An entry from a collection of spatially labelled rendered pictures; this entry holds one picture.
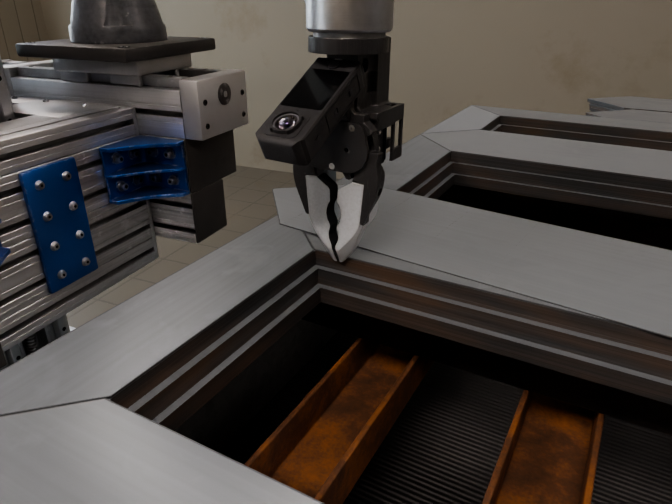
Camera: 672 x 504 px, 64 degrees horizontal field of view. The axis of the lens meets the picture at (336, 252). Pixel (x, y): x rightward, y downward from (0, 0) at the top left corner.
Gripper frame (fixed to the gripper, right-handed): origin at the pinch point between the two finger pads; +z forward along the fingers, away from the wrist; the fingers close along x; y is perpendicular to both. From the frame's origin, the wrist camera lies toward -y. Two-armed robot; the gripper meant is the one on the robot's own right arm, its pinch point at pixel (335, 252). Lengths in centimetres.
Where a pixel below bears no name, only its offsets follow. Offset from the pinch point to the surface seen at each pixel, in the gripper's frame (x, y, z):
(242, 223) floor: 150, 166, 86
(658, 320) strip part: -28.5, 3.1, 0.8
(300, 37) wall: 168, 255, -1
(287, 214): 10.9, 7.5, 0.6
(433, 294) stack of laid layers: -10.1, 1.1, 2.6
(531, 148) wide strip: -8, 54, 0
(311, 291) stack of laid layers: 2.0, -1.5, 4.4
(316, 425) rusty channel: 0.2, -3.9, 19.5
